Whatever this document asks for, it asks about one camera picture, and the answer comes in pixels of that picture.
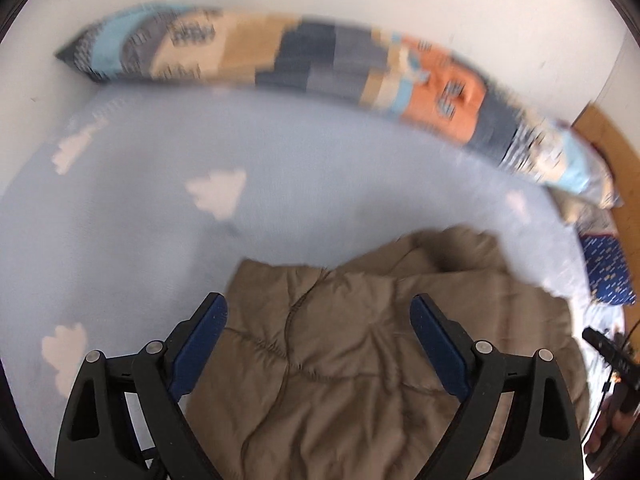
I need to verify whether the beige printed pillow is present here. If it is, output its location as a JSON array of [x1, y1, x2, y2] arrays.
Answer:
[[557, 190, 621, 233]]

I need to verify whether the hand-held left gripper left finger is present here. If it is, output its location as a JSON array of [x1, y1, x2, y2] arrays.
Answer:
[[55, 292, 229, 480]]

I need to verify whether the navy star-print pillow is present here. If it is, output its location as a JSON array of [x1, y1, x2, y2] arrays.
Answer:
[[579, 232, 637, 307]]

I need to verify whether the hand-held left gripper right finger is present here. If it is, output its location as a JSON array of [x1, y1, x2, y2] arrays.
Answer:
[[410, 294, 585, 480]]

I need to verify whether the wooden headboard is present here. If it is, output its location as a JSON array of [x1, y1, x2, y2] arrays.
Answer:
[[572, 102, 640, 241]]

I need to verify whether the person's right hand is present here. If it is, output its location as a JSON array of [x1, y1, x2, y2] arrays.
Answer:
[[585, 404, 633, 456]]

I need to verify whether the brown puffer jacket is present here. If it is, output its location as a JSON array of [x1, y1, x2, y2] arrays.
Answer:
[[187, 225, 591, 480]]

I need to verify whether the patchwork cartoon quilt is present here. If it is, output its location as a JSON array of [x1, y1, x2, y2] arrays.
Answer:
[[54, 4, 626, 209]]

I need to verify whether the light blue cloud bedsheet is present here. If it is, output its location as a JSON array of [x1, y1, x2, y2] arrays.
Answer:
[[0, 85, 631, 480]]

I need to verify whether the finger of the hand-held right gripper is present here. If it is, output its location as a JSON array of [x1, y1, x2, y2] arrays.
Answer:
[[581, 327, 640, 391]]

